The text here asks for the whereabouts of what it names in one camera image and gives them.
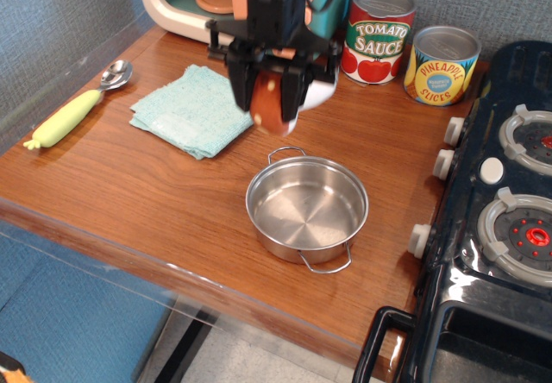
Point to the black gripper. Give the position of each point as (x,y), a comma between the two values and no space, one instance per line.
(273,38)

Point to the brown plush mushroom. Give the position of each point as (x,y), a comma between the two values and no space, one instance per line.
(266,103)

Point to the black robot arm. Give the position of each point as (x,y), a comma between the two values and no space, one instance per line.
(274,39)

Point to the teal folded cloth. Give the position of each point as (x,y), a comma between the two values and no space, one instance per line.
(195,113)

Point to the toy microwave teal cream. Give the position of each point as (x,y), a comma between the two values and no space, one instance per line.
(328,12)

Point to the tomato sauce can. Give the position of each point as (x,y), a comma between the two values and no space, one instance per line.
(375,39)

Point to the pineapple slices can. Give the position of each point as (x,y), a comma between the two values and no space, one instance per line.
(441,65)

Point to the black toy stove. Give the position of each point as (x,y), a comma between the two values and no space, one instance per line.
(483,311)

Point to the orange object at corner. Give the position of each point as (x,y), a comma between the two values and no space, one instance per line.
(12,371)

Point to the steel pot with handles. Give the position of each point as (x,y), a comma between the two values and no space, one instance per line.
(307,209)

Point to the spoon with yellow-green handle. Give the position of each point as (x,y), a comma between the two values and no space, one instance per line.
(63,121)

